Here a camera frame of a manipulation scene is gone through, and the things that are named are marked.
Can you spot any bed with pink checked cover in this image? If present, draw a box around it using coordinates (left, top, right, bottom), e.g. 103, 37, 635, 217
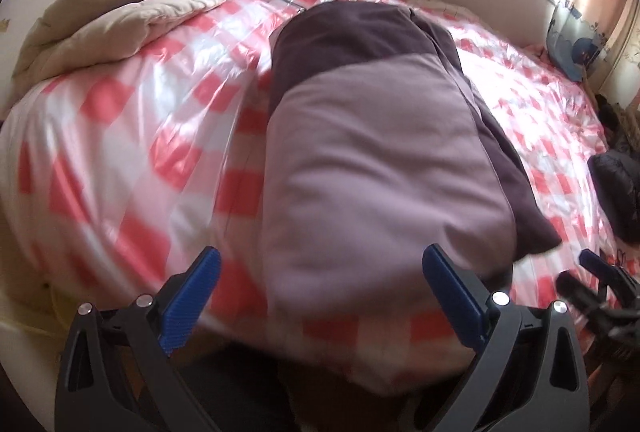
0, 0, 626, 393

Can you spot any black puffer jacket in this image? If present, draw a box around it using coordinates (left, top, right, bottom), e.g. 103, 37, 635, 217
587, 151, 640, 244

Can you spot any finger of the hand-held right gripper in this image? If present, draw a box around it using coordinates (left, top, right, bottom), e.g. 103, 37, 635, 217
580, 249, 626, 283
556, 271, 608, 318

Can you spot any beige quilt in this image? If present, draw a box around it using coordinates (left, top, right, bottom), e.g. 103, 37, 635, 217
10, 0, 231, 85

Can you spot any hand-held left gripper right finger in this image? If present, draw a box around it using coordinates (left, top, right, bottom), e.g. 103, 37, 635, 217
421, 242, 591, 432

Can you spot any lilac and purple jacket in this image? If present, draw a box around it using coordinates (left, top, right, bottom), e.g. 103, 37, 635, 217
261, 1, 563, 328

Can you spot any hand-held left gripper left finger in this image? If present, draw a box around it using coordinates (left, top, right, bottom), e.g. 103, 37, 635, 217
54, 246, 223, 432

